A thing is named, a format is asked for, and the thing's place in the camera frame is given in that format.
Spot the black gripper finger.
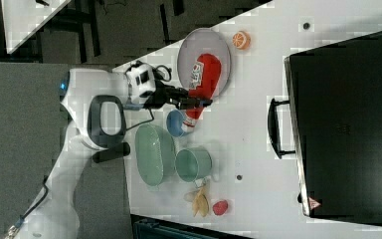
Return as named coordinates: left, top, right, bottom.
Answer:
left=178, top=98, right=213, bottom=110
left=170, top=88, right=189, bottom=99

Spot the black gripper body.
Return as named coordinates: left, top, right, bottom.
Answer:
left=144, top=81, right=181, bottom=110

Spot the red plush ketchup bottle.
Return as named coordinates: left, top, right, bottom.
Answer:
left=182, top=54, right=222, bottom=130

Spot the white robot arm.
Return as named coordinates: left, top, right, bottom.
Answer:
left=5, top=64, right=212, bottom=239

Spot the green oval strainer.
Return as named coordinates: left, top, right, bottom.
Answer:
left=135, top=123, right=176, bottom=187

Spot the blue bowl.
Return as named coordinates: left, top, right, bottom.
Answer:
left=166, top=110, right=194, bottom=137

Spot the lilac oval plate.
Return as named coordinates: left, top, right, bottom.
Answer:
left=176, top=28, right=232, bottom=99

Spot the green mug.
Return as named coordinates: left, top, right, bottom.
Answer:
left=175, top=146, right=212, bottom=182

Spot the orange slice toy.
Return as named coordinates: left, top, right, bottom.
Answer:
left=232, top=31, right=251, bottom=50

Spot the plush banana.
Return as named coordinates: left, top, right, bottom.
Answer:
left=183, top=180, right=210, bottom=217

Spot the red plush strawberry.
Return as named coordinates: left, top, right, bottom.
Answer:
left=212, top=200, right=229, bottom=216

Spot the black toaster oven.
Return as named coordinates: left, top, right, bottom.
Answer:
left=284, top=31, right=382, bottom=226

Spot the white side table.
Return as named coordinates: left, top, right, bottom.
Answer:
left=0, top=0, right=73, bottom=54

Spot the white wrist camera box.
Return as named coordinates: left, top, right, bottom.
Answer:
left=124, top=61, right=172, bottom=101

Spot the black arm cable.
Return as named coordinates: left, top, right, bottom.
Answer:
left=3, top=109, right=156, bottom=238

